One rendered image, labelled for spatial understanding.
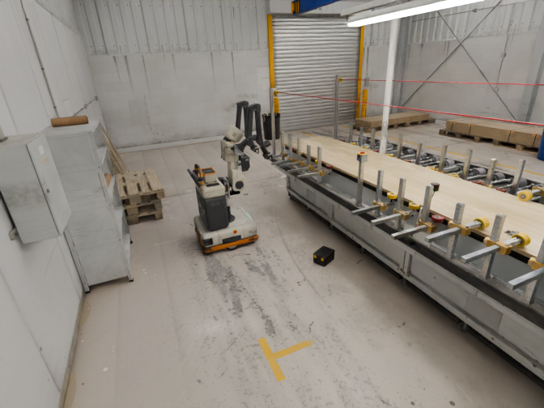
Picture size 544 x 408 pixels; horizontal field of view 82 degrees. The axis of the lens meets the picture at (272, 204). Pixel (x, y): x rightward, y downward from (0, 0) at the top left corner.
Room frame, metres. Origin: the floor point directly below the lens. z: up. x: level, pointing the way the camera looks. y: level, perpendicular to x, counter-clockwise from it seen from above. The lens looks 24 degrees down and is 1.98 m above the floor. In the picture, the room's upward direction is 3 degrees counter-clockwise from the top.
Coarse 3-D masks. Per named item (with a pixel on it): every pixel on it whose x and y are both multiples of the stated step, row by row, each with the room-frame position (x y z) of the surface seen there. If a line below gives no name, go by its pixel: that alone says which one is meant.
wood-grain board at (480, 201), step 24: (288, 144) 4.62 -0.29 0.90; (312, 144) 4.54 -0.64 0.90; (336, 144) 4.46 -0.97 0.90; (336, 168) 3.40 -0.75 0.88; (384, 168) 3.25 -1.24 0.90; (408, 168) 3.20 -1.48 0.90; (408, 192) 2.56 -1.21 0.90; (456, 192) 2.50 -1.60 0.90; (480, 192) 2.47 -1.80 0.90; (480, 216) 2.03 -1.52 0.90; (528, 216) 1.99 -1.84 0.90; (504, 240) 1.69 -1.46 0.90
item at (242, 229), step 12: (240, 216) 3.53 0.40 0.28; (204, 228) 3.26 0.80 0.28; (228, 228) 3.23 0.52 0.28; (240, 228) 3.25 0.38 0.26; (252, 228) 3.29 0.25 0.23; (204, 240) 3.08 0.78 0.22; (216, 240) 3.13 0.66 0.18; (228, 240) 3.18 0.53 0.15; (240, 240) 3.23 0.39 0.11; (252, 240) 3.28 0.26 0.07
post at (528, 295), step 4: (540, 248) 1.37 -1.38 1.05; (540, 252) 1.36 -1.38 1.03; (540, 256) 1.36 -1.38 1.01; (536, 260) 1.37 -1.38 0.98; (540, 260) 1.35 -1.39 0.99; (536, 280) 1.34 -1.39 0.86; (540, 280) 1.35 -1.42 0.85; (528, 284) 1.37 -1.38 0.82; (532, 284) 1.35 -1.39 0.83; (536, 284) 1.34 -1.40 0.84; (528, 288) 1.36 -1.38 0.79; (532, 288) 1.34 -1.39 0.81; (536, 288) 1.35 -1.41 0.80; (528, 292) 1.35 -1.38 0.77; (532, 292) 1.34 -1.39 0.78; (524, 296) 1.37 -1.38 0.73; (528, 296) 1.35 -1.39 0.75; (532, 296) 1.34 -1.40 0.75; (528, 300) 1.34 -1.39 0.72; (532, 300) 1.35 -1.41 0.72
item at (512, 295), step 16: (336, 192) 3.14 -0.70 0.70; (352, 208) 2.79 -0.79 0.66; (384, 224) 2.37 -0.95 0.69; (400, 240) 2.19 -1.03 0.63; (416, 240) 2.07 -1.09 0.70; (432, 256) 1.90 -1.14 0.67; (448, 256) 1.81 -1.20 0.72; (464, 272) 1.67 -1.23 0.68; (480, 272) 1.64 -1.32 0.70; (480, 288) 1.56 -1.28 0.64; (496, 288) 1.48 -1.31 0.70; (512, 304) 1.38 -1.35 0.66; (528, 304) 1.33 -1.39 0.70; (528, 320) 1.30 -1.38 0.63
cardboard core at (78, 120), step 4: (76, 116) 3.15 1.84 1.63; (80, 116) 3.16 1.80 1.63; (84, 116) 3.16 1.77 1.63; (52, 120) 3.05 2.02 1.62; (56, 120) 3.06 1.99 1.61; (60, 120) 3.07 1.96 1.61; (64, 120) 3.08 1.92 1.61; (68, 120) 3.09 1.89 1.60; (72, 120) 3.10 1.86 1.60; (76, 120) 3.12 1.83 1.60; (80, 120) 3.13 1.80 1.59; (84, 120) 3.14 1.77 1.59; (52, 124) 3.04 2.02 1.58; (56, 124) 3.05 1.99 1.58; (60, 124) 3.07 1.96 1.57; (64, 124) 3.08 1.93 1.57; (68, 124) 3.09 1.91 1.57; (72, 124) 3.11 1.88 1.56; (76, 124) 3.13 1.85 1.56; (80, 124) 3.15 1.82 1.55
